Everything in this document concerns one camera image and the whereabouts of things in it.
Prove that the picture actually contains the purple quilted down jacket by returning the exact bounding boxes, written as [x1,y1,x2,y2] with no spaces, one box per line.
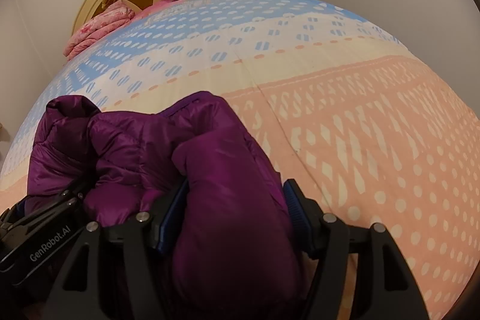
[22,91,312,320]

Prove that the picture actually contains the pink folded floral quilt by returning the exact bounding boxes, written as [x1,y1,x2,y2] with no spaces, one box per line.
[63,0,136,58]

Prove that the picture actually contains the pastel dotted bed blanket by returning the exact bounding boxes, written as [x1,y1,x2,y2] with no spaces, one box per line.
[0,0,480,320]

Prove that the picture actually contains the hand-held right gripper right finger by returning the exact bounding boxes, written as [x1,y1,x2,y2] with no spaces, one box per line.
[283,179,430,320]

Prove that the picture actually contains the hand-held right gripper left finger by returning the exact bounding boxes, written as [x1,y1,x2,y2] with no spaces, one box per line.
[43,179,190,320]

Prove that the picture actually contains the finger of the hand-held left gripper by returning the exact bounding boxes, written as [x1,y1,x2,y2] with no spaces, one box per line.
[40,175,95,217]

